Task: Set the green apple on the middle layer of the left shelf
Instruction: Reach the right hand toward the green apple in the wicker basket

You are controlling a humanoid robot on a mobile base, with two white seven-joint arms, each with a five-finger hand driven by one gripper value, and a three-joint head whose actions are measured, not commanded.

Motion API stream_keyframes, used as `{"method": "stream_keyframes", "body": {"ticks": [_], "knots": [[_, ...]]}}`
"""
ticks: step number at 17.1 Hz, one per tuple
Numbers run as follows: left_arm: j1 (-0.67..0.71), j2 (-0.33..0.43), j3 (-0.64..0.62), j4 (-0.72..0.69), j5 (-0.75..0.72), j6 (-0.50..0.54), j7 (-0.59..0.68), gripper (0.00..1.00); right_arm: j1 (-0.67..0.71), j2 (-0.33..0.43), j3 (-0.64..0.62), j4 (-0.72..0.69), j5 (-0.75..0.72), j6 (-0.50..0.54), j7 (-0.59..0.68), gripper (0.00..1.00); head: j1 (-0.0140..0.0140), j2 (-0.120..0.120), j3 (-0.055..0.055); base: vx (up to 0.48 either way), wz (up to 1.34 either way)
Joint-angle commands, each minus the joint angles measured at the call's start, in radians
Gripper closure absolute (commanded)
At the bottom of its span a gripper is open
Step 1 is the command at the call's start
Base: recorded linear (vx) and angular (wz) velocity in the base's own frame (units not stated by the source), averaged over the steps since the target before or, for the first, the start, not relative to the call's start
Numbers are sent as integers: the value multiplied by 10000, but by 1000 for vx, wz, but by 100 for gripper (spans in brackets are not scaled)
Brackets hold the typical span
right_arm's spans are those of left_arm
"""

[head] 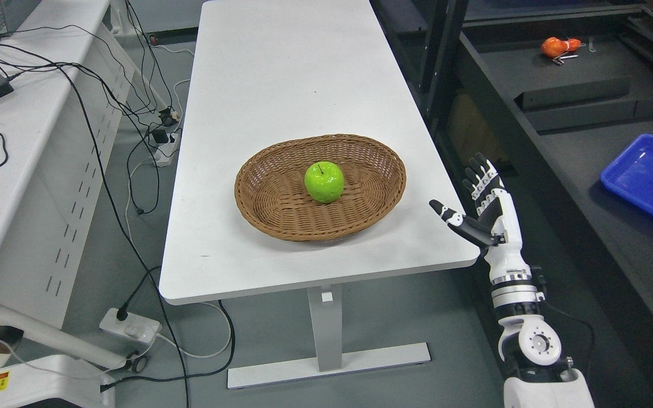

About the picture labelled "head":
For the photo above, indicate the white robot base with label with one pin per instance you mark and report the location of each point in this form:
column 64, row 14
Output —
column 54, row 381

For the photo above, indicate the black shelf unit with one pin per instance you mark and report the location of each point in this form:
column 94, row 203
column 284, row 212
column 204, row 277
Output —
column 480, row 80

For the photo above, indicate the white power strip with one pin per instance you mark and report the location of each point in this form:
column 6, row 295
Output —
column 130, row 326
column 164, row 153

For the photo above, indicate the green apple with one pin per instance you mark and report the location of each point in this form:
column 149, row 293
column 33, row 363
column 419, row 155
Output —
column 324, row 181

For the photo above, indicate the white power strip near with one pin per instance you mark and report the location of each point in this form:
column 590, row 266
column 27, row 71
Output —
column 130, row 326

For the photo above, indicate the orange toy with keys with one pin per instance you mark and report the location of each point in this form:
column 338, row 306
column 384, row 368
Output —
column 556, row 49

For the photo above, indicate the brown wicker basket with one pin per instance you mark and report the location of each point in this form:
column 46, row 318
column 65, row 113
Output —
column 270, row 191

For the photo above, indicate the white table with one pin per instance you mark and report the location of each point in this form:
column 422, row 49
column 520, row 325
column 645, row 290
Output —
column 271, row 71

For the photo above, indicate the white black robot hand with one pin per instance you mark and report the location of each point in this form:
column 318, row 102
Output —
column 497, row 225

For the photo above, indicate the white power strip far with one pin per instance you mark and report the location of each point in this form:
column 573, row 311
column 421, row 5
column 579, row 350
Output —
column 164, row 153

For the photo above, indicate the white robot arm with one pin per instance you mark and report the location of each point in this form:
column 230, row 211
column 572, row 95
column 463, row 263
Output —
column 538, row 374

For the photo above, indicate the white desk on left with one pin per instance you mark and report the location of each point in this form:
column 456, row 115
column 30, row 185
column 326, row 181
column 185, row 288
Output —
column 57, row 129

